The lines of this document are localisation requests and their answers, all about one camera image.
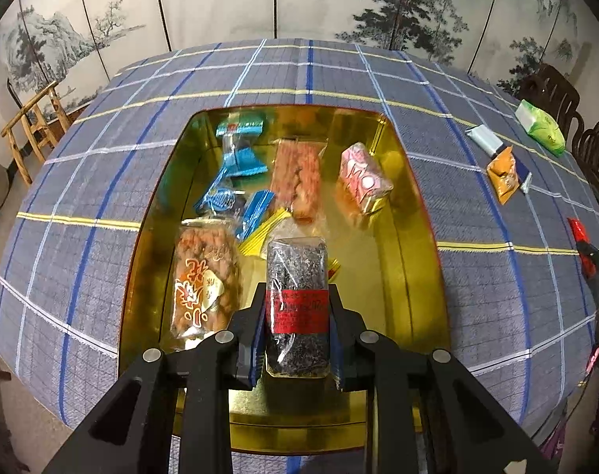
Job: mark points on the yellow pastry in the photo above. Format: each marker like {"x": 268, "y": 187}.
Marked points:
{"x": 280, "y": 225}

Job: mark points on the white and blue packet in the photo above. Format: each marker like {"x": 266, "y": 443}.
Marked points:
{"x": 491, "y": 144}

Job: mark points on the blue plaid tablecloth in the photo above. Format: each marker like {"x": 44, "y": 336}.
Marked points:
{"x": 417, "y": 190}

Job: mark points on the bamboo chair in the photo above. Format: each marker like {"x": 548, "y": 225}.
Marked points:
{"x": 36, "y": 128}

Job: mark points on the green tissue pack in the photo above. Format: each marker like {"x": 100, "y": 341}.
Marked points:
{"x": 541, "y": 127}

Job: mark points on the pink candy block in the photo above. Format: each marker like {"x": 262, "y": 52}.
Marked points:
{"x": 362, "y": 176}

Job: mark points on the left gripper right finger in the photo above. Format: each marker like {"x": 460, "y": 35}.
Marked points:
{"x": 347, "y": 363}

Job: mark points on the orange fried twist snack bag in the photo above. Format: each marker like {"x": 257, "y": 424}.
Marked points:
{"x": 207, "y": 283}

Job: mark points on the painted folding screen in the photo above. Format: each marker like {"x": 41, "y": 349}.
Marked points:
{"x": 82, "y": 44}

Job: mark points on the blue candy wrapper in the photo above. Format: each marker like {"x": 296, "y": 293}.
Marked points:
{"x": 237, "y": 134}
{"x": 245, "y": 210}

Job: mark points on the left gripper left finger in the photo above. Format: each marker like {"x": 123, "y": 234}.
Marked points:
{"x": 249, "y": 328}

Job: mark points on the orange snack pouch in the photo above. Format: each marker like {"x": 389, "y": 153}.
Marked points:
{"x": 502, "y": 172}

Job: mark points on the long peanut brittle packet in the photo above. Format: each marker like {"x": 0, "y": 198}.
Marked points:
{"x": 296, "y": 178}

